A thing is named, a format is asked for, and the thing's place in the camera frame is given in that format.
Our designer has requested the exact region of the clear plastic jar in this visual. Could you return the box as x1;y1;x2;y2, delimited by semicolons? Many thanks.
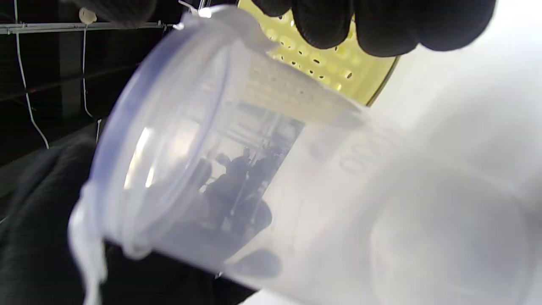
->
68;4;542;305

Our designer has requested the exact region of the clear blue-ringed jar lid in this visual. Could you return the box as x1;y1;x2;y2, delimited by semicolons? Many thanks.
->
68;4;280;305

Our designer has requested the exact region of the person's right hand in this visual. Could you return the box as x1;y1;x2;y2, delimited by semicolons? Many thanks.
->
252;0;497;58

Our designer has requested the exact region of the white hanging cable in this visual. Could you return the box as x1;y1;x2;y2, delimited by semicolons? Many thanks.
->
13;0;50;150

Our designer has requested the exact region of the person's left hand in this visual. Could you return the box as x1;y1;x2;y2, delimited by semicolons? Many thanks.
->
0;127;259;305

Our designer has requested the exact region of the yellow perforated laundry basket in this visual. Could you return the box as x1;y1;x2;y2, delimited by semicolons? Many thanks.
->
237;0;401;106

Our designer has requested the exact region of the metal rail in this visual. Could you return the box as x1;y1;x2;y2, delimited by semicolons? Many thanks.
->
0;21;170;35

